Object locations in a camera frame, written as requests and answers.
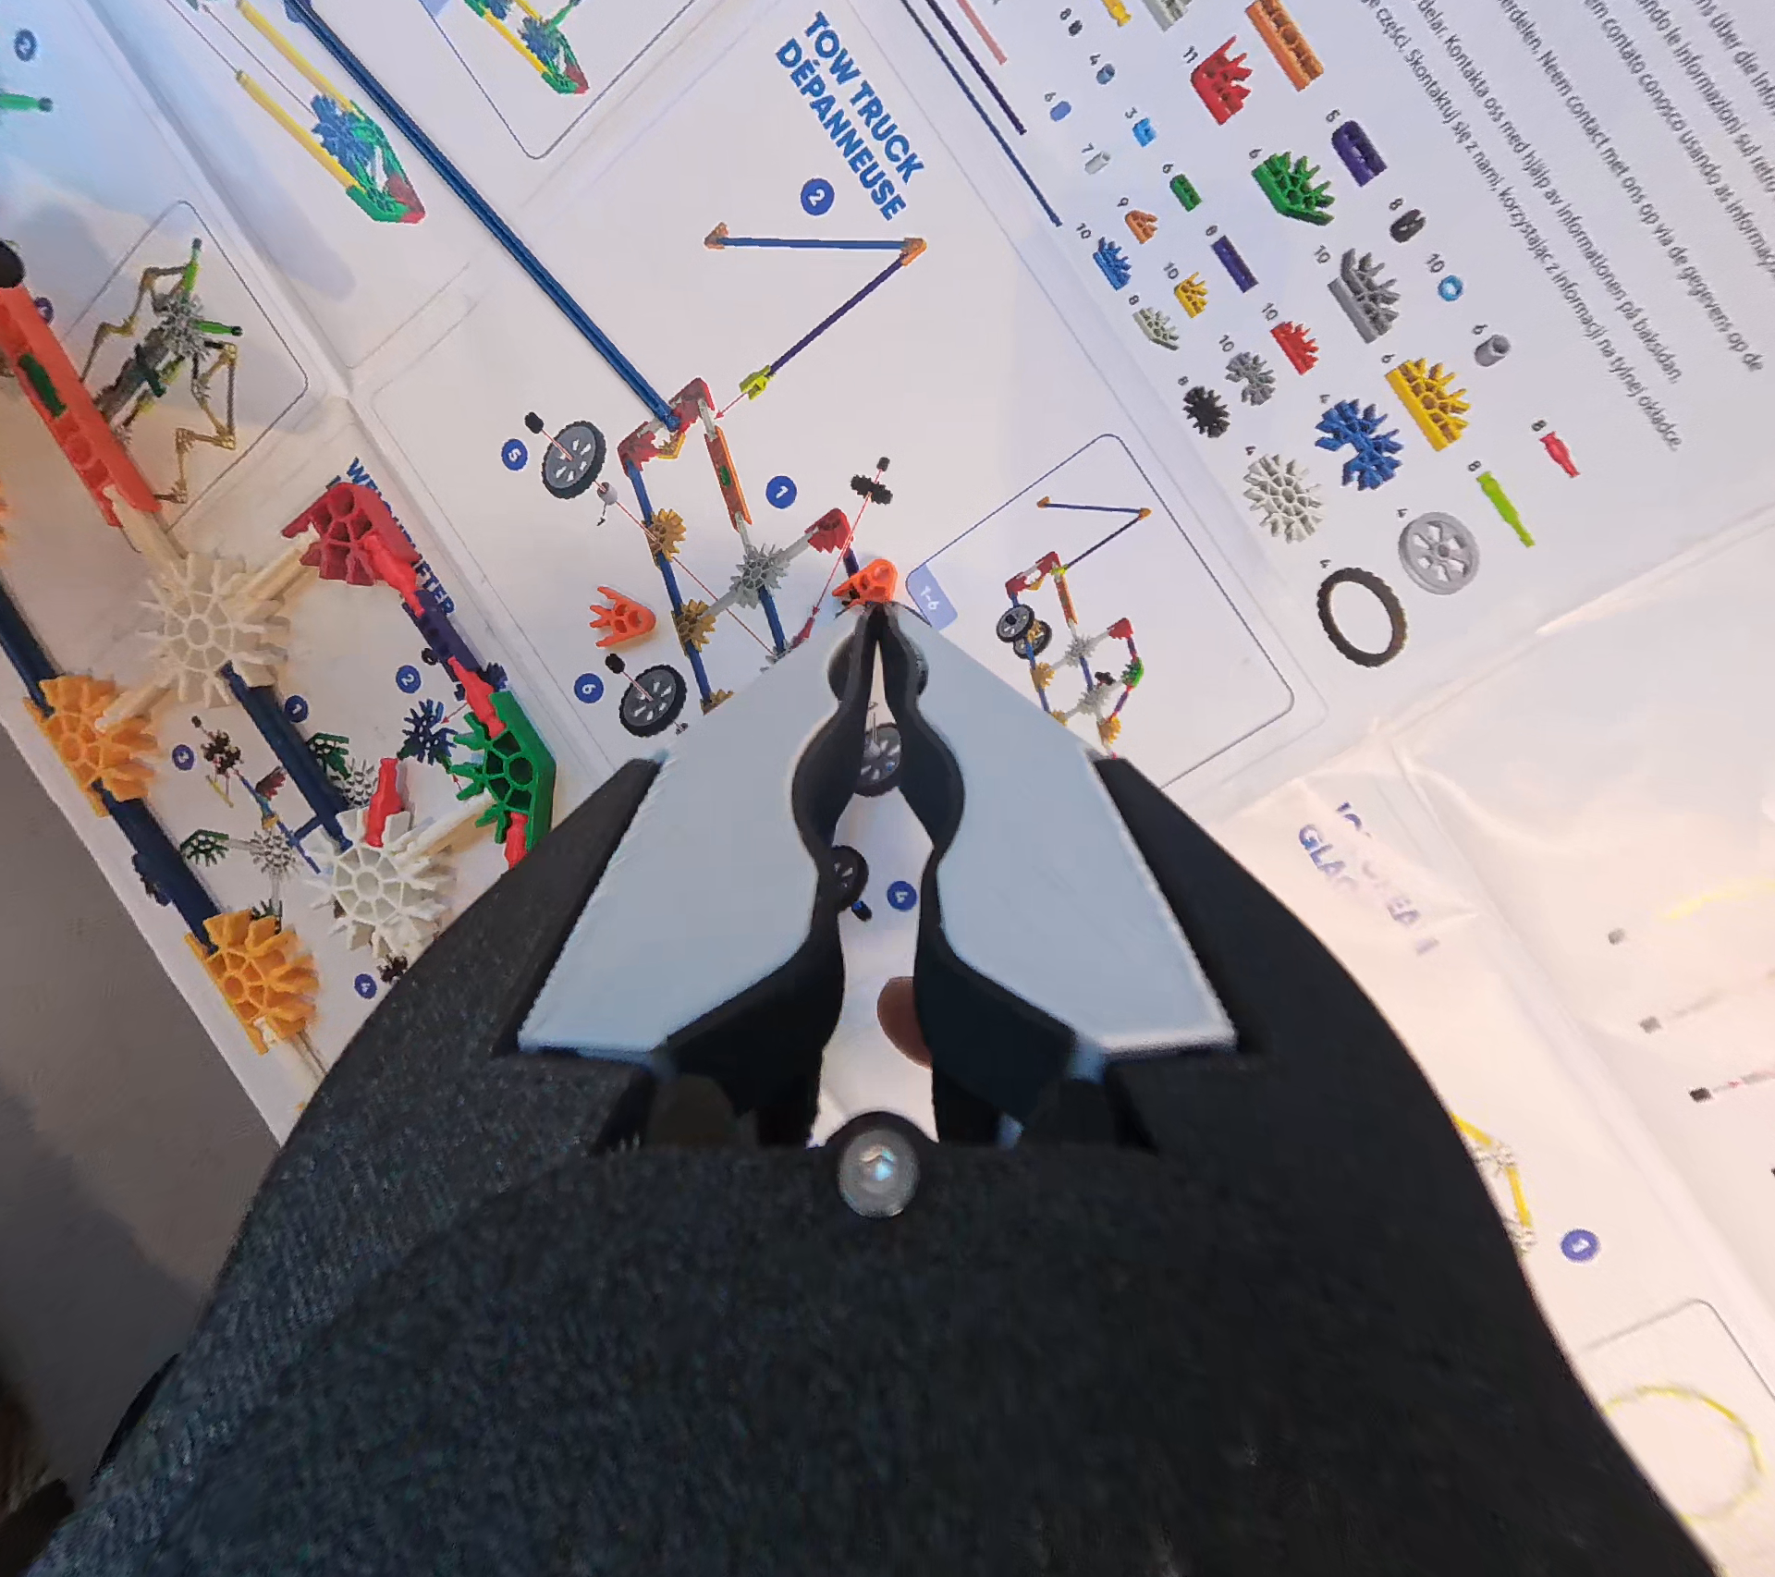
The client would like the colourful rod connector frame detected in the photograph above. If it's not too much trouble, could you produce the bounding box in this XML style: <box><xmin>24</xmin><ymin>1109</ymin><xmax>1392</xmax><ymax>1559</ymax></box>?
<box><xmin>0</xmin><ymin>274</ymin><xmax>558</xmax><ymax>1057</ymax></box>

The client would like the blue plastic rod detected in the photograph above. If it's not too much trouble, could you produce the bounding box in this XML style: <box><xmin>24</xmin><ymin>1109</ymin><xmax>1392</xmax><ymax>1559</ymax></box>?
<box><xmin>242</xmin><ymin>0</ymin><xmax>685</xmax><ymax>431</ymax></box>

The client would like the white building instruction sheet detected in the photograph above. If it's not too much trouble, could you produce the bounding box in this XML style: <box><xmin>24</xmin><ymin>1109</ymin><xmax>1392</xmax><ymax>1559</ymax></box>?
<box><xmin>0</xmin><ymin>0</ymin><xmax>1775</xmax><ymax>1577</ymax></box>

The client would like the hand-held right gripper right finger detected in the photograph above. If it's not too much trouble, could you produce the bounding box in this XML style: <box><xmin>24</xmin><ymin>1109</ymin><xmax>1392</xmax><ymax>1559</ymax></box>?
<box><xmin>874</xmin><ymin>613</ymin><xmax>1239</xmax><ymax>1131</ymax></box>

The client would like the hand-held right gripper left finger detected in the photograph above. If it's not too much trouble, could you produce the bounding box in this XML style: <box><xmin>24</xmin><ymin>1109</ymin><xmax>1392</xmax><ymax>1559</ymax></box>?
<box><xmin>516</xmin><ymin>613</ymin><xmax>880</xmax><ymax>1131</ymax></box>

